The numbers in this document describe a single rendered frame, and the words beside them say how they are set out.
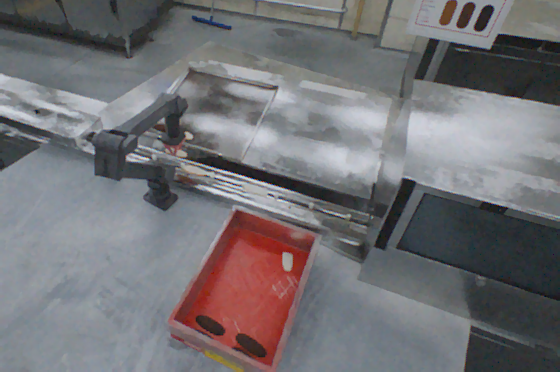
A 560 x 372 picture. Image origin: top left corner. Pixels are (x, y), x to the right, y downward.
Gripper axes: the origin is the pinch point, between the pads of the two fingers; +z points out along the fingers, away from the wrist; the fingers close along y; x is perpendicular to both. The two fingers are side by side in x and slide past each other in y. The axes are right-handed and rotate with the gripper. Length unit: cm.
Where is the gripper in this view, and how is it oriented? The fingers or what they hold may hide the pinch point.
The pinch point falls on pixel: (175, 151)
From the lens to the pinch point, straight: 156.4
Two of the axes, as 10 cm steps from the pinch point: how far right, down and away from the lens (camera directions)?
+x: -9.2, -2.7, 2.9
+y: 3.9, -6.1, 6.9
